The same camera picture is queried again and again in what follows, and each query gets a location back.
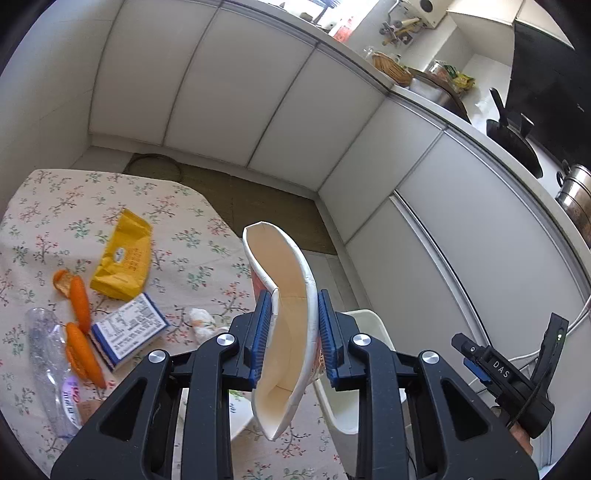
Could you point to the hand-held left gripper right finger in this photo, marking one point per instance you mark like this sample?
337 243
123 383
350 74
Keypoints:
328 341

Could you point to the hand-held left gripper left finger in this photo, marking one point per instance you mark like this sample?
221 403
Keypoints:
261 337

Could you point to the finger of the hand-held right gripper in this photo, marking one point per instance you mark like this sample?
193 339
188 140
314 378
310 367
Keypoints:
468 348

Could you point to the white tissue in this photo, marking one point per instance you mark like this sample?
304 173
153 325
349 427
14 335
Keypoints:
201 323

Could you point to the white plastic waste bin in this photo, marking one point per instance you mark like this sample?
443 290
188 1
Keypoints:
341 410

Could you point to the blue and white carton box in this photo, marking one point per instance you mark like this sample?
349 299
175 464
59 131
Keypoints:
129 328

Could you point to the yellow snack packet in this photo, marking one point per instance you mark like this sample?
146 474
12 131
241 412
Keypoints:
124 258

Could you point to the large orange carrot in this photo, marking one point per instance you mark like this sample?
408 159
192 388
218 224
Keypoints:
85 355

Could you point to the small orange carrot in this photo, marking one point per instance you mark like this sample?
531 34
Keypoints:
81 302

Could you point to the orange peel piece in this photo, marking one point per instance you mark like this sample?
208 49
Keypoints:
62 282

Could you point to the clear plastic bottle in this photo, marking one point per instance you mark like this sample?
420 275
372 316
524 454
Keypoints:
46 360

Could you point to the person's right hand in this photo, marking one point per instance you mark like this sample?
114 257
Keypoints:
521 441

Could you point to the large brown floor mat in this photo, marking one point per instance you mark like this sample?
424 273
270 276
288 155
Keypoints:
277 217

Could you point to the floral tablecloth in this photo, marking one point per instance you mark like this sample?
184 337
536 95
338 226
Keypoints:
184 240

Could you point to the small brown floor mat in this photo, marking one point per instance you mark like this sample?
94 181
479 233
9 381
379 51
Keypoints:
207 189

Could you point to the stainless steel pot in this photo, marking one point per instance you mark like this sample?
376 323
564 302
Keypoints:
575 198

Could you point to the black wok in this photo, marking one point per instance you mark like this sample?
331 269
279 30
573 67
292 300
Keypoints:
515 143

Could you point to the white kitchen countertop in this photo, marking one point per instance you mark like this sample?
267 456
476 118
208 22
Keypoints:
471 127

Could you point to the white kitchen cabinets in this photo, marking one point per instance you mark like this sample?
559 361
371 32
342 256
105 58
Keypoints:
258 92

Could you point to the steel basin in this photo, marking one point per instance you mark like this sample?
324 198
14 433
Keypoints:
431 92

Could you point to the yellow green snack bag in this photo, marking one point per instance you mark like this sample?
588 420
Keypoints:
459 78

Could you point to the wicker basket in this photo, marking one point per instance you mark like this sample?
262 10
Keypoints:
390 69

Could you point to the red packet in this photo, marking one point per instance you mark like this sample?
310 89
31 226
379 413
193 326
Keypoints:
344 30

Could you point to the hanging kitchen utensils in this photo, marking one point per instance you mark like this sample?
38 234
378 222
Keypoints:
399 30

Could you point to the white kitchen appliance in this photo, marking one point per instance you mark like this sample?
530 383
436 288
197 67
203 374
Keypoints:
429 14

